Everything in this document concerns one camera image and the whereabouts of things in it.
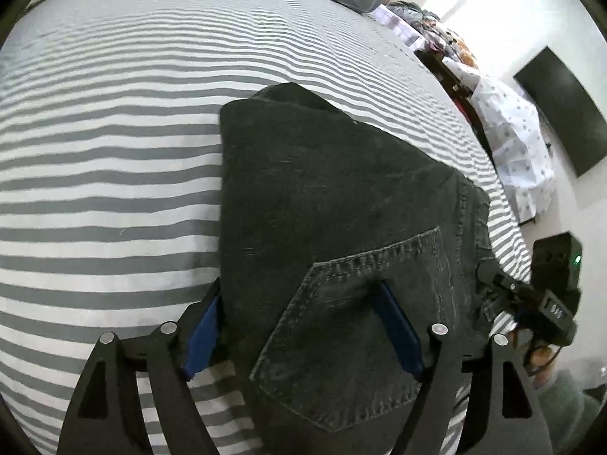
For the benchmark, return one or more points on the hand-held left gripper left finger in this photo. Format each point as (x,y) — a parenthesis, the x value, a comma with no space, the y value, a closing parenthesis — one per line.
(204,336)

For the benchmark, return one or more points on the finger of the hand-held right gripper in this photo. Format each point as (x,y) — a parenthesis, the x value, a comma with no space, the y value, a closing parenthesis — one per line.
(498,278)

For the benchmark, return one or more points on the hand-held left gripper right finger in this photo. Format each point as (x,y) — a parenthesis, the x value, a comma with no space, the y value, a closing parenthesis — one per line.
(403,331)

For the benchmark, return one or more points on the dark grey denim pants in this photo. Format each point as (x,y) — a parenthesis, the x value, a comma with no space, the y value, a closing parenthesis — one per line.
(332,199)

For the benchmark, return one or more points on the person's right forearm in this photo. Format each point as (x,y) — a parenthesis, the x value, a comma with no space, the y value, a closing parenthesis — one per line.
(569,412)

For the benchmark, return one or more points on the person's right hand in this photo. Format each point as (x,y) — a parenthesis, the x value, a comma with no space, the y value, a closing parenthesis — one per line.
(538,358)

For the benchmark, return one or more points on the white dotted cloth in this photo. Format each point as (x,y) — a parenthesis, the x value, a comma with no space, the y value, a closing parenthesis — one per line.
(512,142)

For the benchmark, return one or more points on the grey white striped bed sheet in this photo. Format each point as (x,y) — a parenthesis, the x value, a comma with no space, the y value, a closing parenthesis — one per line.
(118,151)

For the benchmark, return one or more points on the pile of clothes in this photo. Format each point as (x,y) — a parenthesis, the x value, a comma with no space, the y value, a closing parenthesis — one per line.
(427,28)

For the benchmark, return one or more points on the black wall television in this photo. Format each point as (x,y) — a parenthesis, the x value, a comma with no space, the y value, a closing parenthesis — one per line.
(564,109)

